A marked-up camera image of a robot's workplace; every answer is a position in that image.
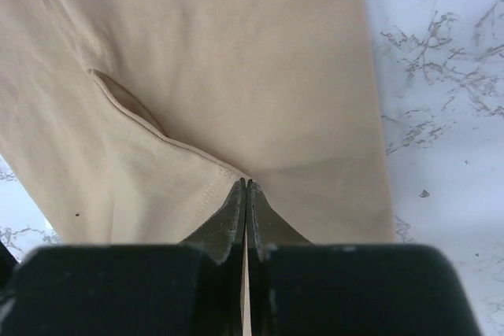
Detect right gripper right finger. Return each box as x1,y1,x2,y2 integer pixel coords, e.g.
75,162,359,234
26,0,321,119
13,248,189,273
246,182,480,335

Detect tan beige t-shirt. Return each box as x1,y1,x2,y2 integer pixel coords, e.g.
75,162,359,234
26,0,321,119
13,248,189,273
0,0,397,336

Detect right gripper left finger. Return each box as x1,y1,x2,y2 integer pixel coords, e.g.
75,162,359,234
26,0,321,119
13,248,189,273
1,180,246,335

